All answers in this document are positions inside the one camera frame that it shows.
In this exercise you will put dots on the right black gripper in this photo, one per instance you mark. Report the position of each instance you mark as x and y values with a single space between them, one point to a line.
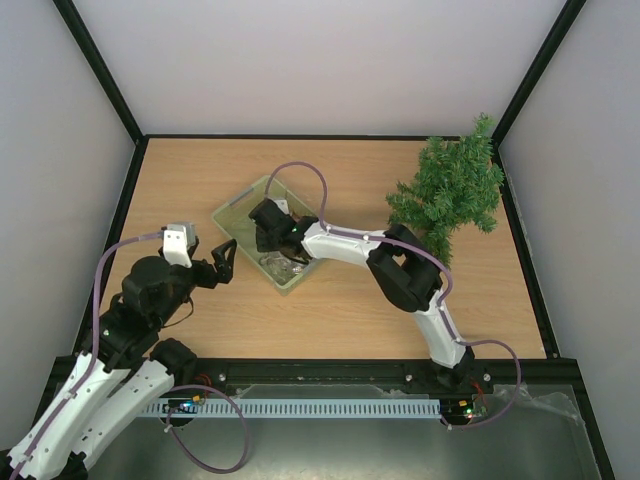
267 235

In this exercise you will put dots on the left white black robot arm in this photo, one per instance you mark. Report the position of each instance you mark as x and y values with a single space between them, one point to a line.
123 366

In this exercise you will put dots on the small green christmas tree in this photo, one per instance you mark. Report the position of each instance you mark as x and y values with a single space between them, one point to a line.
456 184

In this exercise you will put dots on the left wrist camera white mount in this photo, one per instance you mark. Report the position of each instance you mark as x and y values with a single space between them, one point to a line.
178 238

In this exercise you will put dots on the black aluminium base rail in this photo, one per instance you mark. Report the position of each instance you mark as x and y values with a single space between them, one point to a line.
410 376

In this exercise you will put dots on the light green plastic basket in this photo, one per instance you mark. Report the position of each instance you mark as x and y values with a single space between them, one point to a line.
232 219

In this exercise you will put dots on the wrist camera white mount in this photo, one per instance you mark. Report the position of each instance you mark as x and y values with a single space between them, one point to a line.
178 238
282 204

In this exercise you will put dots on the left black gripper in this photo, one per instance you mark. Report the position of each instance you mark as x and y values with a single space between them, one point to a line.
224 270

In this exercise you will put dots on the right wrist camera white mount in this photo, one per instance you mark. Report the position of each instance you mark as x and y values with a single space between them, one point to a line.
282 204

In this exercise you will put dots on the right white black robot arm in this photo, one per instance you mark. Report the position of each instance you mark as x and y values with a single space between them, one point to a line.
408 276

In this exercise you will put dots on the light blue slotted cable duct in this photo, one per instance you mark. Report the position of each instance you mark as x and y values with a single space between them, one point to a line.
394 408

